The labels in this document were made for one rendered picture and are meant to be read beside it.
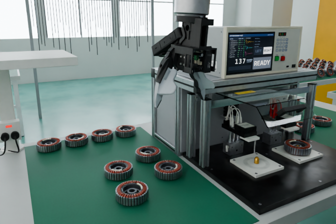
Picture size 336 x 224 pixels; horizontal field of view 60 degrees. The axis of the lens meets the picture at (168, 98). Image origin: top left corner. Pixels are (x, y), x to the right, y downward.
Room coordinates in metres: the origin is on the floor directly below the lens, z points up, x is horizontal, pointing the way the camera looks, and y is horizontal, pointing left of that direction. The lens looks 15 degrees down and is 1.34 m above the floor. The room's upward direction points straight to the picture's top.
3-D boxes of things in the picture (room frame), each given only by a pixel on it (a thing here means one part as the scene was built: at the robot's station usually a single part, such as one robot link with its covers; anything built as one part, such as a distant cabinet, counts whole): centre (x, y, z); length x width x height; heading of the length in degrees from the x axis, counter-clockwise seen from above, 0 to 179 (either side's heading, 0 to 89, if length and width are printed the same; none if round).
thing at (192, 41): (0.64, -0.05, 1.29); 0.09 x 0.08 x 0.12; 38
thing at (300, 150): (1.20, -0.57, 0.80); 0.11 x 0.11 x 0.04
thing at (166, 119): (1.34, 0.01, 0.91); 0.28 x 0.03 x 0.32; 28
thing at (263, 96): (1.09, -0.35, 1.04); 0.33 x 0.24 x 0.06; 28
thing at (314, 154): (1.20, -0.57, 0.78); 0.15 x 0.15 x 0.01; 28
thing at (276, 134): (1.32, -0.51, 0.80); 0.08 x 0.05 x 0.06; 118
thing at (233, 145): (1.21, -0.29, 0.80); 0.08 x 0.05 x 0.06; 118
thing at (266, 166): (1.08, -0.36, 0.78); 0.15 x 0.15 x 0.01; 28
